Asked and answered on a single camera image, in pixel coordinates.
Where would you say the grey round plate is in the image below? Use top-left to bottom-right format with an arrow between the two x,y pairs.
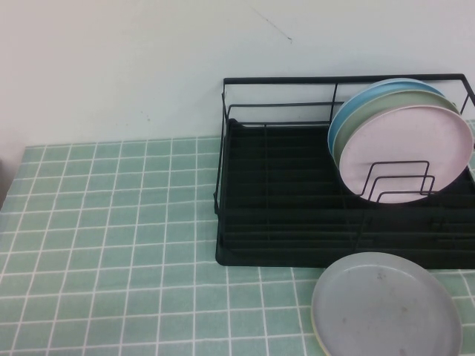
310,251 -> 465,356

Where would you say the blue round plate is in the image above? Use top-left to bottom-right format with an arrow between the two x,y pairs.
327,78 -> 445,153

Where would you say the pink round plate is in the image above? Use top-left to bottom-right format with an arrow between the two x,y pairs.
338,105 -> 475,206

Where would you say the green round plate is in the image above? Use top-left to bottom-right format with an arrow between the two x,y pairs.
332,90 -> 462,168

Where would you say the black plastic drain tray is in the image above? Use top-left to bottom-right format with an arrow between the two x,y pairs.
215,117 -> 475,270

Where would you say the green checked tablecloth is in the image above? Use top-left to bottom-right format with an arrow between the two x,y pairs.
0,117 -> 475,356

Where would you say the black wire dish rack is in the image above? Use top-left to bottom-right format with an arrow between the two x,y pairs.
214,73 -> 475,257

